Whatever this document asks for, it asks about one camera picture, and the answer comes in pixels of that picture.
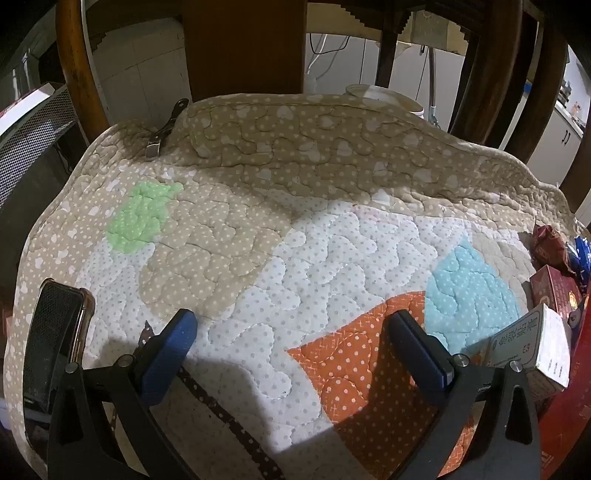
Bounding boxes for grey kitchen base cabinets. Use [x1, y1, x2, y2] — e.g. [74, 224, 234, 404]
[545, 99, 588, 188]

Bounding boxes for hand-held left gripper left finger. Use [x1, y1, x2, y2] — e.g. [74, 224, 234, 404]
[46, 308, 199, 480]

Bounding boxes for red carton box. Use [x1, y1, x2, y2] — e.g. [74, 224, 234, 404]
[530, 264, 583, 319]

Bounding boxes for metal clip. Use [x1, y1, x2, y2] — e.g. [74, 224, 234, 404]
[145, 98, 190, 160]

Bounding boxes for red crate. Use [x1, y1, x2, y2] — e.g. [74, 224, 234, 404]
[538, 295, 591, 480]

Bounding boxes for wire mesh basket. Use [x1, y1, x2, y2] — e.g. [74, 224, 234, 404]
[0, 85, 77, 208]

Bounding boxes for white cable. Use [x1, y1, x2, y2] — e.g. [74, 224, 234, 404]
[307, 34, 352, 86]

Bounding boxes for quilted heart-print blanket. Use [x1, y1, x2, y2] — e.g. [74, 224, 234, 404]
[4, 92, 578, 480]

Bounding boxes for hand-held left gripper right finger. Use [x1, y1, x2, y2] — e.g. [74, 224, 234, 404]
[388, 309, 542, 480]

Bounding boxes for smartphone in black case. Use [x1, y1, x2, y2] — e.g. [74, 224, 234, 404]
[22, 281, 95, 416]

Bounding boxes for blue carton box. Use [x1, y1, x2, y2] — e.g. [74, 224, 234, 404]
[568, 235, 591, 287]

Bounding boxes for mop with metal pole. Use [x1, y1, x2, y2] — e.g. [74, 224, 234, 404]
[427, 46, 440, 126]

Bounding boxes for white carton box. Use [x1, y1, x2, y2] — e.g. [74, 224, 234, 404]
[468, 303, 572, 400]

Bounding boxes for wooden chair with round hole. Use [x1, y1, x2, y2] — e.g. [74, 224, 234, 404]
[54, 0, 308, 144]

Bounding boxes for dark red snack bag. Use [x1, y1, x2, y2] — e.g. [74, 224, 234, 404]
[531, 224, 575, 275]

